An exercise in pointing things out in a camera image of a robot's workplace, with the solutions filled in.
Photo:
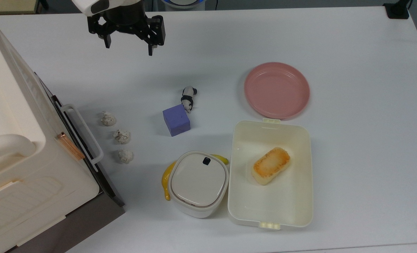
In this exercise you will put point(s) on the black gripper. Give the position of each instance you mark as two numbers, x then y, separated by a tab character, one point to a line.
125	19

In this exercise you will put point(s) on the purple cube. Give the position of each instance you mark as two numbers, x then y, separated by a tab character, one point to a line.
176	120

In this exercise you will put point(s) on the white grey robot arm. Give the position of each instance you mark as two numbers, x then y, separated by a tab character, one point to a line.
89	5

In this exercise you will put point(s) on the pink plate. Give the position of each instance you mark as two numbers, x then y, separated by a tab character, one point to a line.
277	90

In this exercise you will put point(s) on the white crumpled lump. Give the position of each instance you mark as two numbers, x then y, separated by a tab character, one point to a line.
122	136
125	156
108	119

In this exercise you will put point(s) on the panda figurine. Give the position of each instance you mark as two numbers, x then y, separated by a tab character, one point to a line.
188	98

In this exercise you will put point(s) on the copper strip on oven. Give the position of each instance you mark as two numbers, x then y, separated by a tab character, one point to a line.
70	146

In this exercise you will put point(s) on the yellow banana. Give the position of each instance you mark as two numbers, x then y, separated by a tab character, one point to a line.
166	179

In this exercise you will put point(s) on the cream lidded container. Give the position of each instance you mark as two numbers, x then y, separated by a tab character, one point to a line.
198	182

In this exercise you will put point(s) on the cream toy oven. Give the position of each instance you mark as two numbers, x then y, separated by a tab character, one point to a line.
25	168

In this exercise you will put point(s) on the toasted bread slice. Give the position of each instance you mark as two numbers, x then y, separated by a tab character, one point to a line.
271	165

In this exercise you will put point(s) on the cream plastic box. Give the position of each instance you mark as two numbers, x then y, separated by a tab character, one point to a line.
292	196

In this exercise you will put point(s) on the black stand clamp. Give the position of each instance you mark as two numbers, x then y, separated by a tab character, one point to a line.
397	10

